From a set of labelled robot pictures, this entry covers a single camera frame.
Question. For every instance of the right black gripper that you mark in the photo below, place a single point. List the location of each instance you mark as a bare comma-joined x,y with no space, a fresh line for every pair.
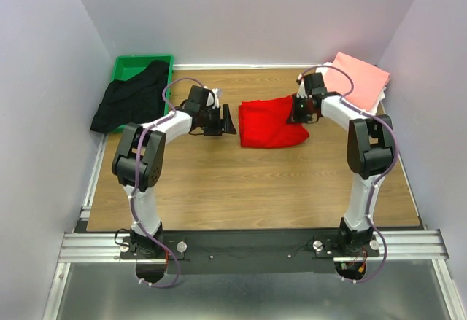
296,110

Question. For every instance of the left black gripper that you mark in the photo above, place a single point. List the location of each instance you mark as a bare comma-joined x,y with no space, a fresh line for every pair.
222,119

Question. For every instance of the red t shirt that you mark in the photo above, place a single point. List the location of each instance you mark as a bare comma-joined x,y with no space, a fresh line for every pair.
263,124

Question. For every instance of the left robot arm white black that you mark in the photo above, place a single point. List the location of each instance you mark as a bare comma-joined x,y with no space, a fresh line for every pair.
138,161

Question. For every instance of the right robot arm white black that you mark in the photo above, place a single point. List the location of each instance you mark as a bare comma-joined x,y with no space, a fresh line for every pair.
371,154

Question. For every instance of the white folded t shirt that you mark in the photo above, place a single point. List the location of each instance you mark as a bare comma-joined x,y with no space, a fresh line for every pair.
381,96

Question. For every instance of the pink folded t shirt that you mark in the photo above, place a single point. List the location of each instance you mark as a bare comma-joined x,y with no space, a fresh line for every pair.
365,79

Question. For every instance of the black t shirt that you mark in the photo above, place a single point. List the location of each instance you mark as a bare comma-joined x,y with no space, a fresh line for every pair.
127,97

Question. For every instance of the green plastic bin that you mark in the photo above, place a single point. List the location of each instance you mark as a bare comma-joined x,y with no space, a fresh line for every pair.
140,79

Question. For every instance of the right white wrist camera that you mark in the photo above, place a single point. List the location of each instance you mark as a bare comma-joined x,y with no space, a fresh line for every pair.
301,92

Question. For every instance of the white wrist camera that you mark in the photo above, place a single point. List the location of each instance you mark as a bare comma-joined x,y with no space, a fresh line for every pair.
301,92
214,95

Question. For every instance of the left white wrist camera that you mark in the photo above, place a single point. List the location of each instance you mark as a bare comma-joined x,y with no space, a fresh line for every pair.
214,95

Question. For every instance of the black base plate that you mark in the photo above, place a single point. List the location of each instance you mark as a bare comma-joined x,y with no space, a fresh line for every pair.
197,252

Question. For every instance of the aluminium frame rail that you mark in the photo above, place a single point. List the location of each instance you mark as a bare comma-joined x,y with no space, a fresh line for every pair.
101,248

